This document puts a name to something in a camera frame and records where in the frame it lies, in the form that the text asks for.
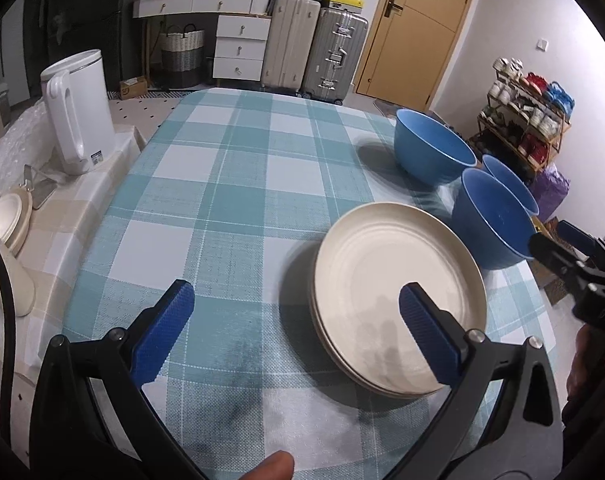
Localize wooden shoe rack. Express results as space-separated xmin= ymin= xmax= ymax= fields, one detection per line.
xmin=468 ymin=58 xmax=575 ymax=183

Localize person's right hand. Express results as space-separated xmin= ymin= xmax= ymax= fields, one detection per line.
xmin=566 ymin=324 xmax=605 ymax=402

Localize cream plate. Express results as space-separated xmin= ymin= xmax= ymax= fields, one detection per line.
xmin=308 ymin=286 xmax=442 ymax=399
xmin=311 ymin=201 xmax=489 ymax=396

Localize teal checked tablecloth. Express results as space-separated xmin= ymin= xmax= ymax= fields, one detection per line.
xmin=61 ymin=88 xmax=558 ymax=480

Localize silver suitcase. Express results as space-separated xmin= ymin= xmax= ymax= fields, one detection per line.
xmin=301 ymin=8 xmax=368 ymax=105

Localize small cardboard box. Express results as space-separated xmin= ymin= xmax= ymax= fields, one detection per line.
xmin=119 ymin=76 xmax=148 ymax=100

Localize black cable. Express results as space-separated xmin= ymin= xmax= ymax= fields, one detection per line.
xmin=0 ymin=219 xmax=18 ymax=451

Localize wooden door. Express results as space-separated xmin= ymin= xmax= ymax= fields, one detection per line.
xmin=355 ymin=0 xmax=470 ymax=110

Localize beige suitcase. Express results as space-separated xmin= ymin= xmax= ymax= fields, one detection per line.
xmin=260 ymin=0 xmax=321 ymax=92

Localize white electric kettle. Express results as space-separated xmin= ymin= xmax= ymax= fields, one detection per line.
xmin=40 ymin=49 xmax=116 ymax=176

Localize purple bag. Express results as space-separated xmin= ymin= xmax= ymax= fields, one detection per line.
xmin=529 ymin=162 xmax=570 ymax=222

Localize small stacked cream bowls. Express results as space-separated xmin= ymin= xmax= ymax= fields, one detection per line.
xmin=0 ymin=188 xmax=33 ymax=256

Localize person's left hand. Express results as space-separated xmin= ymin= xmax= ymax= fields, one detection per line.
xmin=240 ymin=450 xmax=295 ymax=480

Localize dotted floor rug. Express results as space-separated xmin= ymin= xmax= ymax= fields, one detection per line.
xmin=108 ymin=91 xmax=184 ymax=141

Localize white drawer desk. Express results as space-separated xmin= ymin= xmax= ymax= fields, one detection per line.
xmin=133 ymin=0 xmax=271 ymax=82

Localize woven laundry basket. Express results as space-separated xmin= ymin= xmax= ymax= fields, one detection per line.
xmin=159 ymin=24 xmax=205 ymax=89

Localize cream cup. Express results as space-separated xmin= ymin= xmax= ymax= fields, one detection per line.
xmin=0 ymin=238 xmax=38 ymax=319

